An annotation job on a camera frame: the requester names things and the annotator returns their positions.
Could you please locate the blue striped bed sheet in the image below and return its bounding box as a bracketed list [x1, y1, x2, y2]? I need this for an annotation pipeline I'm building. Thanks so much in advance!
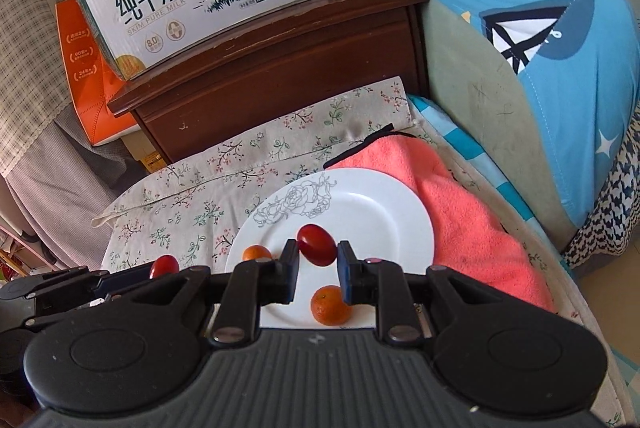
[407, 95, 541, 229]

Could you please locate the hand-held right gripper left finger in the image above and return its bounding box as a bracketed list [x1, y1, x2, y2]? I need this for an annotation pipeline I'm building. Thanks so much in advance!
[107, 239, 301, 350]

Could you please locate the beige checked cloth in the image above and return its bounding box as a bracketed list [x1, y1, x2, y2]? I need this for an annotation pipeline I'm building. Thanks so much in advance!
[0, 0, 68, 189]

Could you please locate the floral tablecloth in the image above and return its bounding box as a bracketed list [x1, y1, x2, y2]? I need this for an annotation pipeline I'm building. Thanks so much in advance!
[90, 75, 421, 274]

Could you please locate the grey cloth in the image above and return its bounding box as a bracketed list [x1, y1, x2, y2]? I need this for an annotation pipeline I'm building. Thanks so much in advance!
[0, 100, 146, 269]

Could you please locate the dark wooden nightstand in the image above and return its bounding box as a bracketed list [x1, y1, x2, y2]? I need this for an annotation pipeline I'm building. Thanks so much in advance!
[107, 0, 431, 165]

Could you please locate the beige floral quilt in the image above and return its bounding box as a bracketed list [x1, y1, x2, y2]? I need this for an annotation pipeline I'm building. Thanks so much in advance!
[435, 118, 640, 428]

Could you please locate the pink towel with black trim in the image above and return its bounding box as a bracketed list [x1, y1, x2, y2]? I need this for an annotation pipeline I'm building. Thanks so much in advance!
[325, 125, 556, 314]

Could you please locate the white plate with flower drawing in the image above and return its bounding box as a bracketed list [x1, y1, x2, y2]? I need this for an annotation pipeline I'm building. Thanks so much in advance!
[225, 169, 435, 330]

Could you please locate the houndstooth cloth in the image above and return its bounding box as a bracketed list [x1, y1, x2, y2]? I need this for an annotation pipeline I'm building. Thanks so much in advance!
[565, 108, 640, 269]

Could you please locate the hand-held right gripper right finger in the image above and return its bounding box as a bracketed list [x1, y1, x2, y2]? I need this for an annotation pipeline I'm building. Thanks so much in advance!
[336, 240, 526, 345]

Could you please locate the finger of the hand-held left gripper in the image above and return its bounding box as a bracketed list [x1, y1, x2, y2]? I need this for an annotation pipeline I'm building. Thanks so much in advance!
[0, 266, 153, 305]
[0, 300, 101, 335]

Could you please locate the brown cardboard box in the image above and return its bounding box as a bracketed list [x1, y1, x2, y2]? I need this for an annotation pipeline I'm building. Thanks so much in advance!
[122, 128, 168, 174]

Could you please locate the grey green pillow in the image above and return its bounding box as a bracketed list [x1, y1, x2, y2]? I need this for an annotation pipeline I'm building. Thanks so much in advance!
[422, 0, 576, 249]

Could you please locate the orange cardboard box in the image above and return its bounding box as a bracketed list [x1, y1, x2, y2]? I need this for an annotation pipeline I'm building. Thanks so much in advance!
[54, 0, 141, 146]

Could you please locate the small orange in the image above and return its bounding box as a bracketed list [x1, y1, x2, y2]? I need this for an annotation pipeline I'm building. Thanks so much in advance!
[242, 244, 273, 263]
[310, 285, 352, 326]

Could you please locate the red cherry tomato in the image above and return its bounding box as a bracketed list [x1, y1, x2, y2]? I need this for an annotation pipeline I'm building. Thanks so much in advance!
[150, 255, 180, 280]
[297, 223, 337, 267]

